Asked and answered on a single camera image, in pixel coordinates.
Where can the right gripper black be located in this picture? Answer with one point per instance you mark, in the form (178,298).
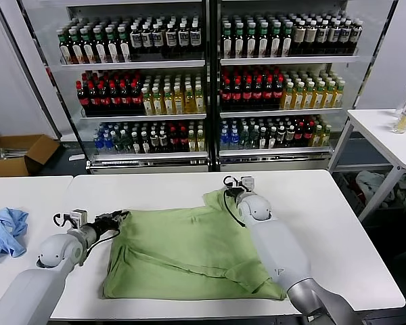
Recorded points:
(236,193)

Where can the light blue crumpled cloth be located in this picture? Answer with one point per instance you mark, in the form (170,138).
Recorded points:
(5,233)

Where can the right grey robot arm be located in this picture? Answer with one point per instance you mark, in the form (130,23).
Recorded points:
(281,250)

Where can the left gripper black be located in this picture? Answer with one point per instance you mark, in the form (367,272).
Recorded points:
(108,225)

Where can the green cap dark drink bottle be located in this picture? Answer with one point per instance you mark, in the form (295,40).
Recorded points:
(227,41)
(275,40)
(251,40)
(239,41)
(263,40)
(76,48)
(124,45)
(112,45)
(87,47)
(287,40)
(99,46)
(65,49)

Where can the small dark tea bottle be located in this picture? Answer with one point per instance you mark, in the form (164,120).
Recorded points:
(264,139)
(290,137)
(154,142)
(272,139)
(135,143)
(145,142)
(281,137)
(163,141)

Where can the white side table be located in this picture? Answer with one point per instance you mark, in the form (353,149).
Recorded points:
(375,125)

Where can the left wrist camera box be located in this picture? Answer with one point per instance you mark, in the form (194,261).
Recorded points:
(78,217)

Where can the open brown cardboard box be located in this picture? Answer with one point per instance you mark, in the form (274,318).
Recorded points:
(6,166)

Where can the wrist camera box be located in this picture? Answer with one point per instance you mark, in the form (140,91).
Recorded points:
(248,183)
(78,217)

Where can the clear green tinted bottle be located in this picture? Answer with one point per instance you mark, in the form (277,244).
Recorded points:
(117,143)
(126,143)
(255,139)
(245,139)

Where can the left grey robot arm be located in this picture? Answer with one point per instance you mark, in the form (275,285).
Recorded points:
(30,281)

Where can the dark bottle beige label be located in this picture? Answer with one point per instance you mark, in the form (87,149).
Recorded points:
(323,36)
(311,36)
(299,37)
(346,36)
(335,36)
(357,36)

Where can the white crumpled cloth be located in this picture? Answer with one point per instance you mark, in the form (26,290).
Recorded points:
(372,184)

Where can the bundle of metal rods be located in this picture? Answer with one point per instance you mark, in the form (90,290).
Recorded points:
(5,153)

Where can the red cap cola bottle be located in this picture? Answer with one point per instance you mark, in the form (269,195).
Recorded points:
(103,98)
(310,135)
(136,97)
(279,93)
(299,136)
(173,141)
(124,97)
(83,98)
(268,94)
(93,98)
(183,140)
(114,98)
(247,94)
(258,94)
(227,94)
(237,94)

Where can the white beverage display cabinet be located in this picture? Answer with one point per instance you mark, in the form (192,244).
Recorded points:
(138,166)
(274,164)

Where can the yellow tea bottle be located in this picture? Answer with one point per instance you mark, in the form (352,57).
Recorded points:
(168,102)
(201,141)
(329,96)
(339,95)
(158,102)
(326,136)
(319,96)
(192,141)
(189,100)
(298,97)
(178,101)
(200,100)
(317,137)
(147,103)
(309,97)
(287,97)

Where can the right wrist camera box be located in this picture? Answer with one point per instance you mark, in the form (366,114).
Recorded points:
(248,183)

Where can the dark bottle blue white label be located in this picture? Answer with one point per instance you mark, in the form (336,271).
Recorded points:
(195,35)
(183,37)
(135,40)
(158,39)
(171,38)
(147,39)

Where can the flat white floor object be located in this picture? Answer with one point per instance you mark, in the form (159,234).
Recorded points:
(76,157)

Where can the green polo shirt with print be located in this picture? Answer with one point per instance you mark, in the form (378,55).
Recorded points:
(176,250)

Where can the blue water bottle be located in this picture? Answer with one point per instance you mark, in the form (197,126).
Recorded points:
(225,140)
(235,140)
(96,143)
(107,143)

